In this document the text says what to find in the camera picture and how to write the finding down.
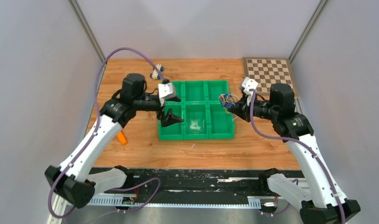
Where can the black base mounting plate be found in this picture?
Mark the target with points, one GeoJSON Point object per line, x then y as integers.
{"type": "Point", "coordinates": [197, 186]}

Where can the green six-compartment tray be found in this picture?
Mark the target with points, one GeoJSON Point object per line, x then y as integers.
{"type": "Point", "coordinates": [203, 109]}

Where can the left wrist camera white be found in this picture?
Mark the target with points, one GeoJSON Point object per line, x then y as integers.
{"type": "Point", "coordinates": [166, 91]}

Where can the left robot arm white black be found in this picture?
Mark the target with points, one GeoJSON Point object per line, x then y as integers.
{"type": "Point", "coordinates": [72, 179]}

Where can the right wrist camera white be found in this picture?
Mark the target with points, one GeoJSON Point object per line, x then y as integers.
{"type": "Point", "coordinates": [248, 85]}

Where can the white blue toy car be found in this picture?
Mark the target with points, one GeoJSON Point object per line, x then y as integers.
{"type": "Point", "coordinates": [155, 75]}

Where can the wooden chessboard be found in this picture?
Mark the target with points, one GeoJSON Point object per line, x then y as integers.
{"type": "Point", "coordinates": [269, 70]}

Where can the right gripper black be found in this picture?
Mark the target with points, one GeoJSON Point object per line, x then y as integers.
{"type": "Point", "coordinates": [241, 109]}

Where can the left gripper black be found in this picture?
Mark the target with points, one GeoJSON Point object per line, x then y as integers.
{"type": "Point", "coordinates": [169, 119]}

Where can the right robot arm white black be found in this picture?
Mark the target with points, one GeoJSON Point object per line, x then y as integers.
{"type": "Point", "coordinates": [324, 202]}

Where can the orange plastic carrot toy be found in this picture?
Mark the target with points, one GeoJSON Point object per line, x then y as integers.
{"type": "Point", "coordinates": [122, 138]}

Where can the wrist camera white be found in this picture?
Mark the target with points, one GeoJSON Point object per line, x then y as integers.
{"type": "Point", "coordinates": [166, 91]}
{"type": "Point", "coordinates": [248, 85]}

